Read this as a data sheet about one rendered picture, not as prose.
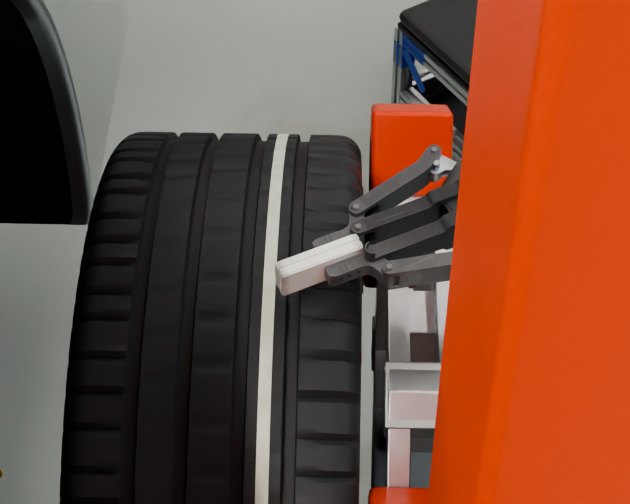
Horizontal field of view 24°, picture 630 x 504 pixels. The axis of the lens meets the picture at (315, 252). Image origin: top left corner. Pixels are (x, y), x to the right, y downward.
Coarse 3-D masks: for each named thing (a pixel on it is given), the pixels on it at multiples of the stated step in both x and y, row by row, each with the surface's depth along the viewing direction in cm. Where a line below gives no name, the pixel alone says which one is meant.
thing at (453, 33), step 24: (432, 0) 280; (456, 0) 280; (408, 24) 277; (432, 24) 275; (456, 24) 275; (408, 48) 280; (432, 48) 272; (456, 48) 270; (408, 72) 288; (432, 72) 276; (456, 72) 269; (408, 96) 289; (432, 96) 297; (456, 96) 271; (456, 120) 292; (456, 144) 279
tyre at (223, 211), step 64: (128, 192) 126; (192, 192) 125; (256, 192) 126; (320, 192) 125; (128, 256) 119; (192, 256) 120; (256, 256) 119; (128, 320) 116; (192, 320) 117; (256, 320) 116; (320, 320) 116; (128, 384) 114; (192, 384) 114; (256, 384) 114; (320, 384) 114; (64, 448) 113; (128, 448) 113; (192, 448) 112; (320, 448) 112
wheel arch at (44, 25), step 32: (0, 0) 146; (32, 0) 146; (0, 32) 155; (32, 32) 155; (0, 64) 162; (32, 64) 162; (64, 64) 162; (0, 96) 168; (32, 96) 167; (64, 96) 167; (0, 128) 172; (32, 128) 172; (64, 128) 172; (0, 160) 176; (32, 160) 176; (64, 160) 176; (0, 192) 180; (32, 192) 180; (64, 192) 180
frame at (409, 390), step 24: (408, 288) 125; (384, 312) 162; (408, 312) 123; (384, 336) 165; (408, 336) 121; (384, 360) 167; (408, 360) 119; (384, 384) 119; (408, 384) 118; (432, 384) 118; (384, 408) 118; (408, 408) 117; (432, 408) 117; (384, 432) 119; (408, 432) 117; (432, 432) 118; (408, 456) 117; (408, 480) 117
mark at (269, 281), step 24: (264, 264) 119; (264, 288) 117; (264, 312) 116; (264, 336) 115; (264, 360) 114; (264, 384) 114; (264, 408) 113; (264, 432) 113; (264, 456) 112; (264, 480) 112
